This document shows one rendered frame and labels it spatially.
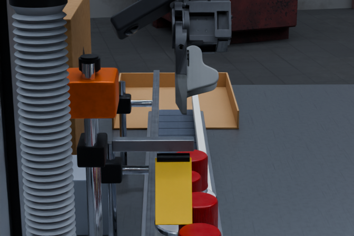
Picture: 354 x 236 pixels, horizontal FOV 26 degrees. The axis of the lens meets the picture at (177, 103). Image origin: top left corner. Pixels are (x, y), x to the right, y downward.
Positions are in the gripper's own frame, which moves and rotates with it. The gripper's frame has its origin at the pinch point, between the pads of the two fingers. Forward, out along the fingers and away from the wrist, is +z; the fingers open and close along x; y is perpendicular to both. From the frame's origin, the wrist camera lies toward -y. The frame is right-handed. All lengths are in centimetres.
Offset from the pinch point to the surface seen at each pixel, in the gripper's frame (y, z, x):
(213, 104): 9, -14, 65
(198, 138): 3.7, 0.8, 22.3
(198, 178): 1.0, 14.5, -35.3
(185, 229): -0.5, 19.4, -43.9
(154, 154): -3.4, 6.3, 3.5
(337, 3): 166, -232, 600
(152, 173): -3.6, 9.8, -2.6
